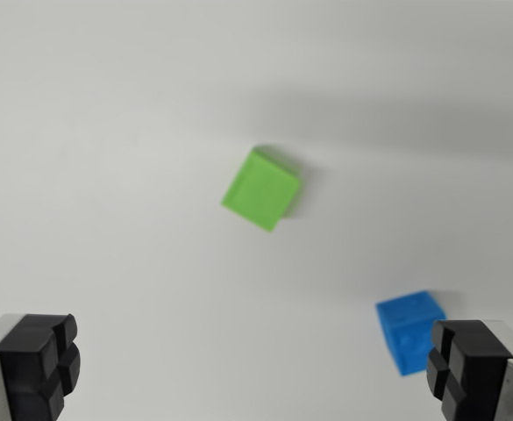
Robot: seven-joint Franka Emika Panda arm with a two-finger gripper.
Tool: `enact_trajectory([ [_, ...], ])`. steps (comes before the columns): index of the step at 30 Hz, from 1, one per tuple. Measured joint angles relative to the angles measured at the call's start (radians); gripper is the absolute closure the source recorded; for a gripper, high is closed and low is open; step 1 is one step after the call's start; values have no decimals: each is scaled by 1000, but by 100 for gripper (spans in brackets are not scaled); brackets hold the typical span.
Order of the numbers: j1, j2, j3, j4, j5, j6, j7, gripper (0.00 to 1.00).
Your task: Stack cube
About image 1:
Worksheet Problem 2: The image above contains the blue embossed cube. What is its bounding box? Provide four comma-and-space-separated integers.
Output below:
374, 290, 447, 377

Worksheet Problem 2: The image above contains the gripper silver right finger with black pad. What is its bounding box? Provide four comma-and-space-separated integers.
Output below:
425, 318, 513, 421

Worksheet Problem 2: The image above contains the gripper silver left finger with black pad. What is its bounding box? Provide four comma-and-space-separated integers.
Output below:
0, 312, 82, 421

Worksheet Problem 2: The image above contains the green embossed cube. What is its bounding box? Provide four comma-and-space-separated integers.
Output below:
220, 146, 305, 233

